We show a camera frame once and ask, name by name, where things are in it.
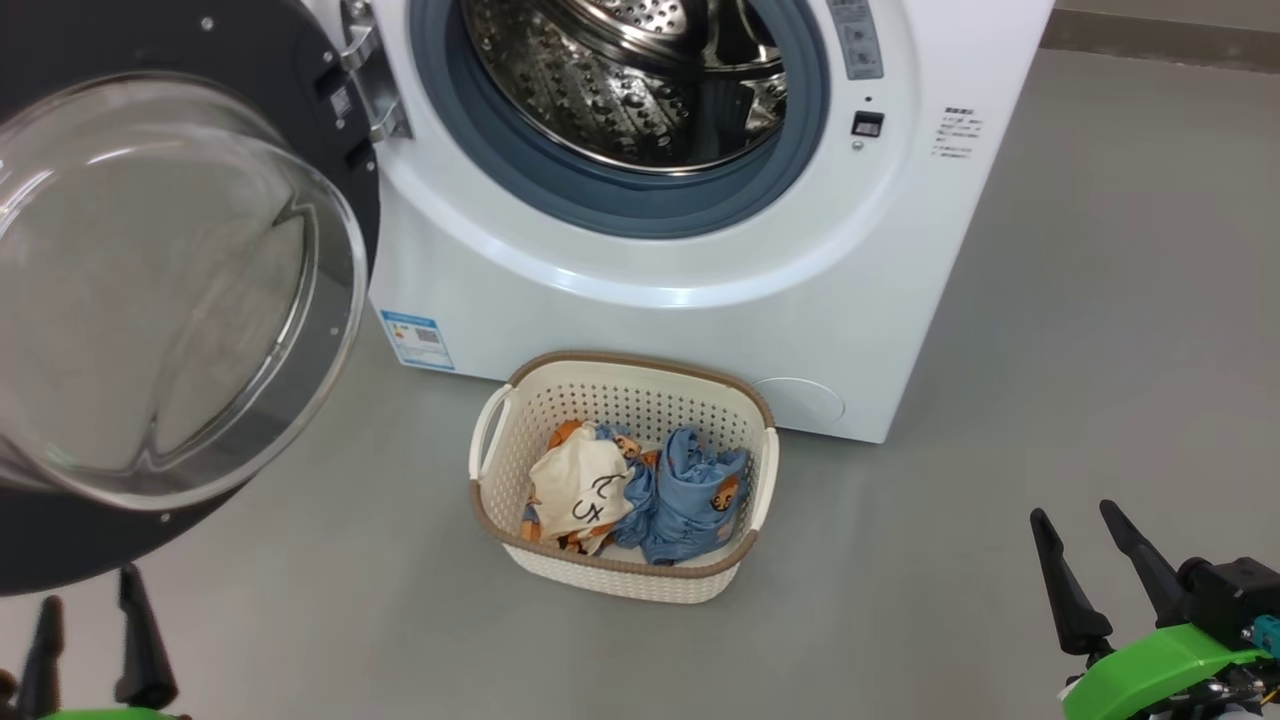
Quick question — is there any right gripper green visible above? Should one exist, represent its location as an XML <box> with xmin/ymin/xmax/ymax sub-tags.
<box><xmin>1029</xmin><ymin>499</ymin><xmax>1280</xmax><ymax>720</ymax></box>

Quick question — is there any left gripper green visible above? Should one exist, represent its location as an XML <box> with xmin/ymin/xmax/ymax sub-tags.
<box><xmin>15</xmin><ymin>563</ymin><xmax>191</xmax><ymax>720</ymax></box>

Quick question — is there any blue bear-print garment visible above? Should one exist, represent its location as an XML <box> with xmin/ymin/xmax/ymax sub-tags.
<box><xmin>595</xmin><ymin>425</ymin><xmax>753</xmax><ymax>567</ymax></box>

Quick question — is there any cream printed garment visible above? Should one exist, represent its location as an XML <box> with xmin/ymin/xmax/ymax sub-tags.
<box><xmin>522</xmin><ymin>420</ymin><xmax>641</xmax><ymax>556</ymax></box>

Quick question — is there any black round glass washer door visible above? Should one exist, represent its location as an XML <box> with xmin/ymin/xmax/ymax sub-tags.
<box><xmin>0</xmin><ymin>0</ymin><xmax>383</xmax><ymax>598</ymax></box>

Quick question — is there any white front-load washing machine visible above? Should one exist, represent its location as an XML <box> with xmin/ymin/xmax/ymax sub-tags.
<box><xmin>300</xmin><ymin>0</ymin><xmax>1056</xmax><ymax>444</ymax></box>

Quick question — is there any metal door hinge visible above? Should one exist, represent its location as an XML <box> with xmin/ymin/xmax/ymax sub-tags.
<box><xmin>340</xmin><ymin>0</ymin><xmax>413</xmax><ymax>141</ymax></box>

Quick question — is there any steel perforated washer drum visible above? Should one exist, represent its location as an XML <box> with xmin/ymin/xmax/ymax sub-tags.
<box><xmin>460</xmin><ymin>0</ymin><xmax>791</xmax><ymax>176</ymax></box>

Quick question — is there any round white filter cover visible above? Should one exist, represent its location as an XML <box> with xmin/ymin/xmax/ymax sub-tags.
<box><xmin>752</xmin><ymin>377</ymin><xmax>846</xmax><ymax>431</ymax></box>

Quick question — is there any blue energy label sticker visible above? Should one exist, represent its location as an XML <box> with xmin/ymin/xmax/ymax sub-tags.
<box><xmin>380</xmin><ymin>310</ymin><xmax>455</xmax><ymax>372</ymax></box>

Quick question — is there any small printed text sticker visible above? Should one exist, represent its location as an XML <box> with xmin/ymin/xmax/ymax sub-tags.
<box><xmin>935</xmin><ymin>105</ymin><xmax>986</xmax><ymax>161</ymax></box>

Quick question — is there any cream perforated laundry basket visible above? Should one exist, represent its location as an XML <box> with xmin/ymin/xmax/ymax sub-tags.
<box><xmin>469</xmin><ymin>350</ymin><xmax>780</xmax><ymax>605</ymax></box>

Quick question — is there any grey baseboard strip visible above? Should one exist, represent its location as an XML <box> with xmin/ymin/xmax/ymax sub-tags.
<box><xmin>1040</xmin><ymin>8</ymin><xmax>1280</xmax><ymax>73</ymax></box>

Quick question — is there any grey warning sticker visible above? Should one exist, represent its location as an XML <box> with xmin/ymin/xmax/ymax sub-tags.
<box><xmin>826</xmin><ymin>0</ymin><xmax>885</xmax><ymax>81</ymax></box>

